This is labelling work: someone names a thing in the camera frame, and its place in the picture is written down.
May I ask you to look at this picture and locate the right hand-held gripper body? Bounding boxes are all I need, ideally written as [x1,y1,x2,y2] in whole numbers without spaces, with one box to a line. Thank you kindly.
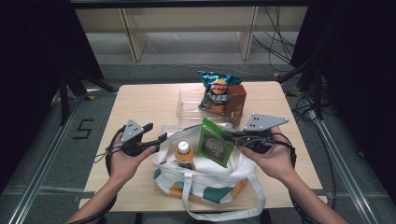
[236,113,290,154]

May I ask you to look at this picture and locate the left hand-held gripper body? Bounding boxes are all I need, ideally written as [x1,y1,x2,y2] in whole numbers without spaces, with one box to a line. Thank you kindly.
[120,119,150,158]

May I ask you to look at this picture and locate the green seaweed snack packet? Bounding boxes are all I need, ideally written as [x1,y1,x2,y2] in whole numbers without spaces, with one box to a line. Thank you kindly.
[195,117,235,169]

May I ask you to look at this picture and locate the orange juice bottle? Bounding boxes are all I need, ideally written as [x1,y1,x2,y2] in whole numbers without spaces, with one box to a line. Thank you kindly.
[174,140,196,171]

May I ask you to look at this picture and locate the brown carton box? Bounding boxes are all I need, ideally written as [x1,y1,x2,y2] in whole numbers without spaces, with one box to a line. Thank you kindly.
[224,83,248,127]

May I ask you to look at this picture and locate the clear plastic tray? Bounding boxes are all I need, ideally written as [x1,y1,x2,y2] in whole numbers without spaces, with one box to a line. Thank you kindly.
[176,89,244,120]

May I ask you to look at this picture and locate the blue potato chips bag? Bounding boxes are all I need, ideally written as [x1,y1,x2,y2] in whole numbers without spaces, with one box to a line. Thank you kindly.
[197,70,243,116]

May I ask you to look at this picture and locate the white tote bag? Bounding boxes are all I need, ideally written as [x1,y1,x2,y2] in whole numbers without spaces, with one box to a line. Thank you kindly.
[151,121,268,222]

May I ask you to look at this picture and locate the person's left hand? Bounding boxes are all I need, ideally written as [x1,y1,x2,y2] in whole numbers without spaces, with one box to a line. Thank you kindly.
[108,133,157,188]

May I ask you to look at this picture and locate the person's right hand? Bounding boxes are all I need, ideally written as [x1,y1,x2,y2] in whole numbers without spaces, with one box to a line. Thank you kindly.
[237,125,297,181]

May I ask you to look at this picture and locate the black metal stand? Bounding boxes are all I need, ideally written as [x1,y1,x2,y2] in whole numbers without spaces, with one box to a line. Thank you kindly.
[277,60,325,120]
[59,66,119,125]

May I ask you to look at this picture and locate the black curtain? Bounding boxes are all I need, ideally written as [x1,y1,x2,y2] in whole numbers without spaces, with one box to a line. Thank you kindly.
[0,0,104,194]
[290,0,396,197]

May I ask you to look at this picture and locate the beige wooden desk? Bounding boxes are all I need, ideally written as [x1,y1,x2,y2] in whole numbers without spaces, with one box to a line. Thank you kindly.
[74,6,309,63]

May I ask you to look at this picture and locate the left hand-held gripper cable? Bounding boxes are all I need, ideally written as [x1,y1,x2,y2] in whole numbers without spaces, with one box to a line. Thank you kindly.
[68,125,129,224]

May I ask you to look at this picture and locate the hand-held gripper cable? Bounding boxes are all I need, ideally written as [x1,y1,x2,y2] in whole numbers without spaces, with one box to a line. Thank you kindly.
[234,133,339,224]
[68,125,129,224]

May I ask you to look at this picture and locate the right hand-held gripper cable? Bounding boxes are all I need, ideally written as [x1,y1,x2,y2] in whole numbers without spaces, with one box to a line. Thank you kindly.
[234,133,339,224]

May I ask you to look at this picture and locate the black floor cables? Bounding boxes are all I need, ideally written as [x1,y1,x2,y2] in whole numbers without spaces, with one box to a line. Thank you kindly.
[286,90,321,124]

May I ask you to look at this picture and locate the black hanging cables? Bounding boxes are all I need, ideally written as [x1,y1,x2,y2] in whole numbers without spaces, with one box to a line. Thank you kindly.
[252,6,297,73]

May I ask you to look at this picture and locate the aluminium floor rail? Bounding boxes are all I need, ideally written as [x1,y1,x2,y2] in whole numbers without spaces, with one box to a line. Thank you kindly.
[7,96,88,224]
[317,119,379,224]

